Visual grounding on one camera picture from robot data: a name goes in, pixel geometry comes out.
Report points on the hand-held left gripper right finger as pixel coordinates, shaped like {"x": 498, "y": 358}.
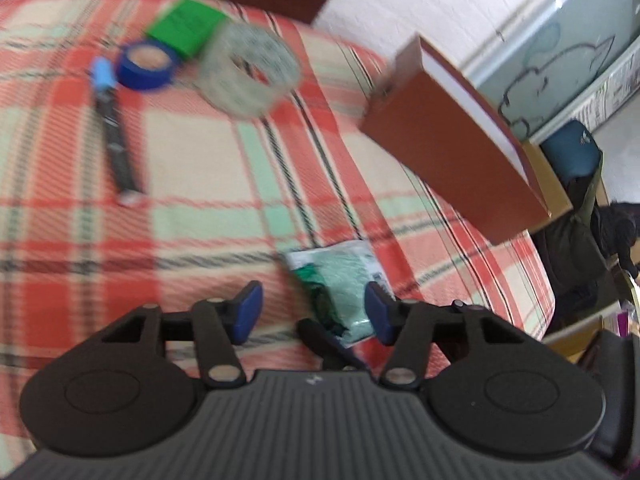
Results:
{"x": 377, "y": 315}

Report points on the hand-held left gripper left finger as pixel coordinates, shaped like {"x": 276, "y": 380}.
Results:
{"x": 247, "y": 310}

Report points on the green packet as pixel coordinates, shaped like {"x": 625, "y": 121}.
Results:
{"x": 340, "y": 280}

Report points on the brown cardboard box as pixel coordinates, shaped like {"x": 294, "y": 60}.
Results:
{"x": 450, "y": 160}

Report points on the black marker with blue cap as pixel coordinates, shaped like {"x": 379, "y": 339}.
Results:
{"x": 117, "y": 145}

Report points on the clear tape roll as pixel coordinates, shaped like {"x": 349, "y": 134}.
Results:
{"x": 225, "y": 95}

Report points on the blue tape roll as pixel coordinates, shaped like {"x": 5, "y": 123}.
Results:
{"x": 142, "y": 81}

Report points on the green box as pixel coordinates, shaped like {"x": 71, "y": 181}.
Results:
{"x": 187, "y": 25}

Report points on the black pen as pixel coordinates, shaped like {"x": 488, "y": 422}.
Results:
{"x": 320, "y": 340}

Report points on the red plaid blanket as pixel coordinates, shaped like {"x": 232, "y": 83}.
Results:
{"x": 225, "y": 170}

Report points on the dark clothing pile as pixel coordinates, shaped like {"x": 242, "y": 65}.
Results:
{"x": 570, "y": 250}

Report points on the tan cardboard box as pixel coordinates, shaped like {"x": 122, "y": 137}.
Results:
{"x": 547, "y": 180}

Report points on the blue bag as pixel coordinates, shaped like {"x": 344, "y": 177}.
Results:
{"x": 570, "y": 152}

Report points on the light blue board with drawing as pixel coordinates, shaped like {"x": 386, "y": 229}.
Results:
{"x": 565, "y": 60}

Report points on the white printed paper strip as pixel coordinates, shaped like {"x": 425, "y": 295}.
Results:
{"x": 610, "y": 90}

